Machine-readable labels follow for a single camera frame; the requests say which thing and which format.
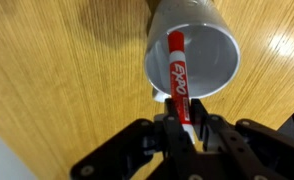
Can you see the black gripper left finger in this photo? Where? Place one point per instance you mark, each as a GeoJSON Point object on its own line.
{"type": "Point", "coordinates": [140, 150]}

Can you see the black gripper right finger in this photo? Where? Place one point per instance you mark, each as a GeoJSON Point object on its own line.
{"type": "Point", "coordinates": [253, 150]}

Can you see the white ceramic mug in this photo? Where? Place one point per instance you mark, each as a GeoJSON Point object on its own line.
{"type": "Point", "coordinates": [207, 60]}

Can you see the red Expo marker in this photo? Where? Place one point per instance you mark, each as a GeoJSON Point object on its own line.
{"type": "Point", "coordinates": [178, 76]}

